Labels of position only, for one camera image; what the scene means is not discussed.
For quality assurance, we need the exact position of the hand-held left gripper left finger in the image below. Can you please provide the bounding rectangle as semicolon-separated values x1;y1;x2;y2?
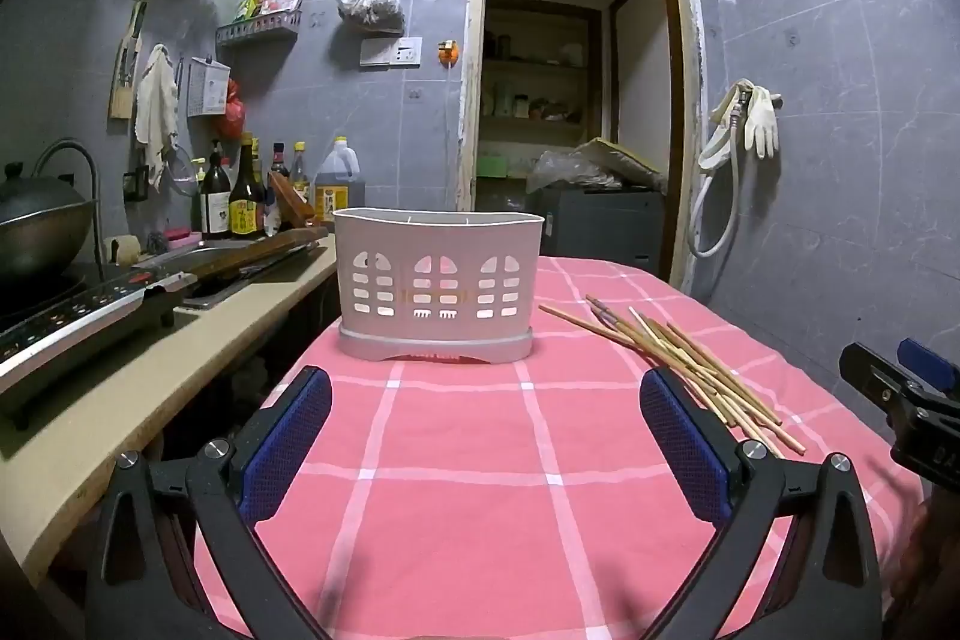
86;366;333;640

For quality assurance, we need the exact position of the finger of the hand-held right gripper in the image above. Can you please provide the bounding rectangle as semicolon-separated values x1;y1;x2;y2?
898;338;960;397
840;344;912;420

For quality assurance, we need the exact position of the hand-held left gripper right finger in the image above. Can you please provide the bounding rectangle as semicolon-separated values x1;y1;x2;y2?
639;366;882;640

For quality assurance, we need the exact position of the group of wooden chopsticks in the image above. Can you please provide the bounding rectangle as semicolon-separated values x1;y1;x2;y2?
538;293;807;457

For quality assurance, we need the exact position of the white plastic utensil holder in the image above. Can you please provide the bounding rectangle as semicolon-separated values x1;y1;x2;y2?
332;206;546;365

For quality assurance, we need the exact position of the person's right hand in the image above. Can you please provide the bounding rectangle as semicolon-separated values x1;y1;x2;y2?
889;482;960;618

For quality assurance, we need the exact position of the pink checked tablecloth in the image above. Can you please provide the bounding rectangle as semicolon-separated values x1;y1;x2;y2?
191;254;927;640

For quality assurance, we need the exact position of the beige kitchen counter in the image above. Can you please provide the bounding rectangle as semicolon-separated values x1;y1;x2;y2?
0;235;338;588

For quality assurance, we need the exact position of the wooden cutting board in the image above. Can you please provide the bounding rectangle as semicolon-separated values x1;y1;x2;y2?
131;226;331;300

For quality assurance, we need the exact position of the grey cabinet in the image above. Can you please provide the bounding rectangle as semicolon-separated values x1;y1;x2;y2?
540;186;665;277

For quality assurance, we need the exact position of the black induction cooker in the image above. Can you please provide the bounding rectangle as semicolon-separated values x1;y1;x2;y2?
0;269;188;431

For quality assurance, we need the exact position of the dark bottle yellow label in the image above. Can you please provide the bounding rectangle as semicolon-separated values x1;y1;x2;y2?
229;134;266;236

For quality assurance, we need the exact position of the dark soy sauce bottle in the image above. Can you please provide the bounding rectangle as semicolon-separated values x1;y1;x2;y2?
199;140;232;238

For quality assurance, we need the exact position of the large cooking oil jug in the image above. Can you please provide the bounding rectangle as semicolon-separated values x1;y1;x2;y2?
315;136;368;221

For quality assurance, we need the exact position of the white rubber glove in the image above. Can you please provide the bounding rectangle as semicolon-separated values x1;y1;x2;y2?
745;85;781;159

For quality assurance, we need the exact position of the yellow woven sack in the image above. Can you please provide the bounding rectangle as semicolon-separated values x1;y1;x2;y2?
574;137;668;191

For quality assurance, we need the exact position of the crumpled clear plastic bag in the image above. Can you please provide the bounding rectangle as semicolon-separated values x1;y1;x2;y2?
525;149;623;195

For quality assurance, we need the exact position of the cream rubber glove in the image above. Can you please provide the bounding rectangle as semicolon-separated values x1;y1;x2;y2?
709;79;755;130

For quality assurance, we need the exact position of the dark wok with lid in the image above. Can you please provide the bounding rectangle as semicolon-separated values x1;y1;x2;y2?
0;160;98;281

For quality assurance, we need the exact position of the red plastic bag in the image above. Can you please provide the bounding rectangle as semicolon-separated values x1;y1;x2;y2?
219;80;247;142

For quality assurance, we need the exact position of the curved grey faucet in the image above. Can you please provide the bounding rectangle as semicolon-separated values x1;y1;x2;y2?
34;137;106;266

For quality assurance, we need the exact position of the hanging white towel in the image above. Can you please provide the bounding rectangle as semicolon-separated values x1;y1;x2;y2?
135;44;179;191

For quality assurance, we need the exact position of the hanging wooden board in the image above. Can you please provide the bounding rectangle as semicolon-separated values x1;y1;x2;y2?
110;0;147;120

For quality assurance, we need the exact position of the wooden storage shelf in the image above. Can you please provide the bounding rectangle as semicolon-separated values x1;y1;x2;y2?
480;0;602;161

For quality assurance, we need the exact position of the white hose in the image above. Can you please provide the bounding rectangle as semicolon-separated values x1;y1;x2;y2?
688;85;751;259

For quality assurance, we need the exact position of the white wall box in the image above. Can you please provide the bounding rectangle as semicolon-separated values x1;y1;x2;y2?
186;56;231;118

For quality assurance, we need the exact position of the wooden door frame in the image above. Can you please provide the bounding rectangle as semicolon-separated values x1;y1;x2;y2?
457;0;710;296

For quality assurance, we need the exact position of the white wall switch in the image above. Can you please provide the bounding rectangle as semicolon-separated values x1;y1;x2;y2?
360;36;423;70

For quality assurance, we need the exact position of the grey wall shelf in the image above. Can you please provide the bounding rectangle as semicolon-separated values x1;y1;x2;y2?
216;8;303;49

